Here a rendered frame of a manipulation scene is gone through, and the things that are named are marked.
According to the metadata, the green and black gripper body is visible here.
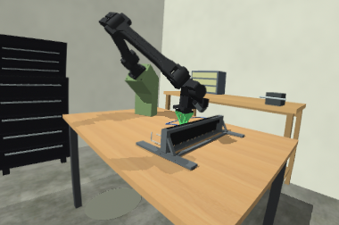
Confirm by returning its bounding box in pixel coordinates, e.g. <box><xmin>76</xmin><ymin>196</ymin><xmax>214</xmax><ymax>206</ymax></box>
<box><xmin>173</xmin><ymin>94</ymin><xmax>196</xmax><ymax>114</ymax></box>

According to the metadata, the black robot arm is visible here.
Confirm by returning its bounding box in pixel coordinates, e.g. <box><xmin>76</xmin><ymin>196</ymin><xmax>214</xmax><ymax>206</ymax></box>
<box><xmin>99</xmin><ymin>12</ymin><xmax>209</xmax><ymax>113</ymax></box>

